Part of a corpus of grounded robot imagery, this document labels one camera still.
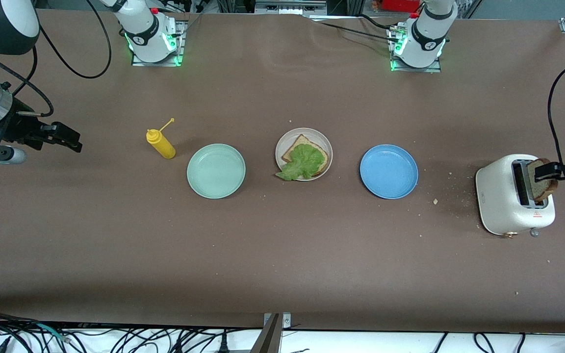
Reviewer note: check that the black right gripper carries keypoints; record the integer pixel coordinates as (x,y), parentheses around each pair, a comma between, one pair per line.
(19,125)

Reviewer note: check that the dark crust bread slice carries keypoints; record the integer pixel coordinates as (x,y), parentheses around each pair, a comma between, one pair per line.
(542,190)

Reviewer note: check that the yellow mustard squeeze bottle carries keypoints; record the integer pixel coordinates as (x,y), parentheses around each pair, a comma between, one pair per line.
(164,146)

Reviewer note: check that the light bread slice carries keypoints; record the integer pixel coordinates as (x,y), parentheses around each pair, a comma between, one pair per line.
(292,149)

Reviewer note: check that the green lettuce leaf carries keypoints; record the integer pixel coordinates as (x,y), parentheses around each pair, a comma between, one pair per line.
(304,162)

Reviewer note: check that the mint green plate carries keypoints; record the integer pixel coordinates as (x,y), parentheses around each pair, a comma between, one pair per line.
(216,171)

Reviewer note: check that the blue plate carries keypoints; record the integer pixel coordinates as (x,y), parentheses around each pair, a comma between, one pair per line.
(389,171)

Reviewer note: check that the beige plate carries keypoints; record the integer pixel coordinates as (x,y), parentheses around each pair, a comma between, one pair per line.
(285,142)

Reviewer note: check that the white toaster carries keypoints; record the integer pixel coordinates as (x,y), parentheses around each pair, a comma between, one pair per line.
(496,196)

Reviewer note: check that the red box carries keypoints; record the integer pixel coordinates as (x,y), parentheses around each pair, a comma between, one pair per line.
(400,5)

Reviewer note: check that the silver aluminium extrusion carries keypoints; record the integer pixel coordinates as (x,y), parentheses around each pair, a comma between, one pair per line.
(290,7)

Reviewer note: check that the black plug connector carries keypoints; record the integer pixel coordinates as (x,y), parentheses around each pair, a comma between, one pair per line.
(223,345)

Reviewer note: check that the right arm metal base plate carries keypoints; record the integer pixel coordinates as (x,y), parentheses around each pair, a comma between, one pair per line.
(140,63)

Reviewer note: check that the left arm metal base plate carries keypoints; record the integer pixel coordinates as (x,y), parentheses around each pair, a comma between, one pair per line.
(434,70)

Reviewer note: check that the dark grey metal post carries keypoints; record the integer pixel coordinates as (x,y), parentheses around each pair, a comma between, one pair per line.
(268,338)

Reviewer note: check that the small metal table bracket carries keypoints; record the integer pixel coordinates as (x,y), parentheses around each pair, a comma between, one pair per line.
(286,320)

